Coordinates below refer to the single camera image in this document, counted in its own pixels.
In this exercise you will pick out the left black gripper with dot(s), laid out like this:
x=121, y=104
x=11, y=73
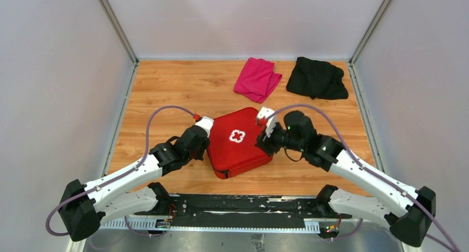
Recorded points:
x=200, y=155

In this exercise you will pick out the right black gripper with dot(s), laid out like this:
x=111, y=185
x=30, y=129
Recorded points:
x=265, y=141

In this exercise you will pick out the red black medicine kit case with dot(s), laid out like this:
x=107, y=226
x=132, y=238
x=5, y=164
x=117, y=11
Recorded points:
x=232, y=150

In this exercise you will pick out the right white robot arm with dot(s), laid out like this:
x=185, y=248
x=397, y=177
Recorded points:
x=406, y=211

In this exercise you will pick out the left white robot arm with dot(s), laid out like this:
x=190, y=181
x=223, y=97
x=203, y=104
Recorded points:
x=87, y=206

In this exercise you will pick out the pink folded cloth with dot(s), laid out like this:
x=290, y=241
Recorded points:
x=257, y=80

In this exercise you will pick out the black folded cloth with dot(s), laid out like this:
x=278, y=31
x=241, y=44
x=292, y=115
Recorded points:
x=317, y=79

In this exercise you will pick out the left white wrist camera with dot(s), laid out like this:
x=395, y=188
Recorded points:
x=206, y=124

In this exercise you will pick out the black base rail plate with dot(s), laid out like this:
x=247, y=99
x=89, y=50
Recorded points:
x=242, y=211

